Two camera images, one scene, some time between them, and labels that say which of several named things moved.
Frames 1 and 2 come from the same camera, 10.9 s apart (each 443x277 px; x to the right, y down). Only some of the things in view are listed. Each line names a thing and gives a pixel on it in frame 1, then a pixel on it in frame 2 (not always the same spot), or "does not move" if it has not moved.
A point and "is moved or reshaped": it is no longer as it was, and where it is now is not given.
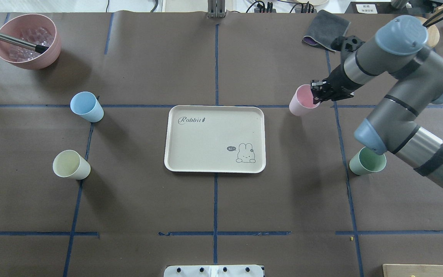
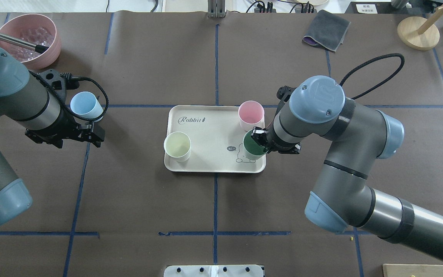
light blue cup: [86, 104] does not move
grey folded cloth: [324, 28] does not move
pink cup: [302, 102] is moved or reshaped
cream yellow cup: [68, 163] → [177, 146]
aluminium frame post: [216, 9] does not move
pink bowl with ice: [34, 29] does not move
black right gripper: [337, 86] → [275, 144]
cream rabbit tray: [215, 139] does not move
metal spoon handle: [11, 38] does not move
